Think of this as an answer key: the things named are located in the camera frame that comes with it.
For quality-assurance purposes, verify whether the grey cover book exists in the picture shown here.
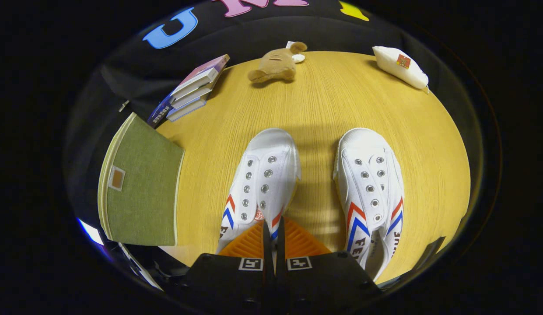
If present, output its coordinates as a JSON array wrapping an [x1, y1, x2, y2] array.
[[170, 79, 217, 110]]

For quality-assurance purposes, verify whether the dark blue book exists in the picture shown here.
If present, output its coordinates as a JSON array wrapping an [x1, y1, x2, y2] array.
[[147, 94, 175, 130]]

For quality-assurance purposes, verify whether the green fabric storage box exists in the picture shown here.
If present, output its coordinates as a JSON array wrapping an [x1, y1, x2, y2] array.
[[98, 112, 185, 246]]

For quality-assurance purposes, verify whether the pink cover book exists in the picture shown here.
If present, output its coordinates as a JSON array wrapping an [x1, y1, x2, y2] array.
[[170, 54, 231, 98]]

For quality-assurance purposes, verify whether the white canvas shoe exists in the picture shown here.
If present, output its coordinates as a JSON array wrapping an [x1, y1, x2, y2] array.
[[333, 127, 405, 281], [216, 128, 301, 254]]

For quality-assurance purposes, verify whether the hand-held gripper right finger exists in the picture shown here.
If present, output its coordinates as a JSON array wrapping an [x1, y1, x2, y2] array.
[[275, 217, 383, 307]]

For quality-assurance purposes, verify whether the brown plush toy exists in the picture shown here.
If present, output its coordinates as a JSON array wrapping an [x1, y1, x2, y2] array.
[[248, 42, 308, 84]]

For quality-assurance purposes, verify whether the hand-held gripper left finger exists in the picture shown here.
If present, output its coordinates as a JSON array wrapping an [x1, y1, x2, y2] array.
[[184, 219, 275, 307]]

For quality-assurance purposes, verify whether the laptop with lit screen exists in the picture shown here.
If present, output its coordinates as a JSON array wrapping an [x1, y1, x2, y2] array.
[[77, 217, 163, 291]]

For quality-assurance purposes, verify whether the black backdrop cloth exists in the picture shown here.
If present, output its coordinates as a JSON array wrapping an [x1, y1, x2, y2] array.
[[63, 0, 486, 219]]

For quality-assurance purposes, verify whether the white pouch with red label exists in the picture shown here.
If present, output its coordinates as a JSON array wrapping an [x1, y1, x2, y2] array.
[[372, 46, 429, 91]]

